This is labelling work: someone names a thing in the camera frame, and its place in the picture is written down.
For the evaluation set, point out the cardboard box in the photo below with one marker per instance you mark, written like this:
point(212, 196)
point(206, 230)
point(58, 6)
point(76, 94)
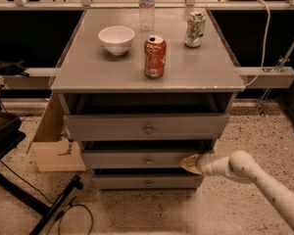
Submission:
point(53, 148)

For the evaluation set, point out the white green soda can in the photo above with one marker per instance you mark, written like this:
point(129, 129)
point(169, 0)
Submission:
point(195, 28)

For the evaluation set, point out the grey drawer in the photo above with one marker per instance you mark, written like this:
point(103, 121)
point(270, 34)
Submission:
point(142, 154)
point(138, 116)
point(145, 178)

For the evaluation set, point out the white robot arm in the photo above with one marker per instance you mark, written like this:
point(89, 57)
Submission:
point(241, 167)

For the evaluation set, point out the clear plastic water bottle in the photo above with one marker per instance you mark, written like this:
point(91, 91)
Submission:
point(147, 14)

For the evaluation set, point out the orange soda can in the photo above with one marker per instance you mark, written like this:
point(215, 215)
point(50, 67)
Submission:
point(155, 49)

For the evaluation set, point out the grey top drawer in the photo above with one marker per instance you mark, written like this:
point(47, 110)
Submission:
point(138, 116)

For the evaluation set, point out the white ceramic bowl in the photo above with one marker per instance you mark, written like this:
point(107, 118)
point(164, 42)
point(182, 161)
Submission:
point(116, 39)

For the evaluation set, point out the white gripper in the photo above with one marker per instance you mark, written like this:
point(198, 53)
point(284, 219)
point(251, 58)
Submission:
point(206, 165)

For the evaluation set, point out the grey bottom drawer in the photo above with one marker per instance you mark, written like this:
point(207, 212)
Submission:
point(145, 178)

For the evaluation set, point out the grey drawer cabinet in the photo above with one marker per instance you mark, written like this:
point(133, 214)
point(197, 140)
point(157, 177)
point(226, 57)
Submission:
point(89, 68)

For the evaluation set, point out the metal rail frame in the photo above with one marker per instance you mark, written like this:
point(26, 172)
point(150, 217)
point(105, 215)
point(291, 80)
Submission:
point(277, 76)

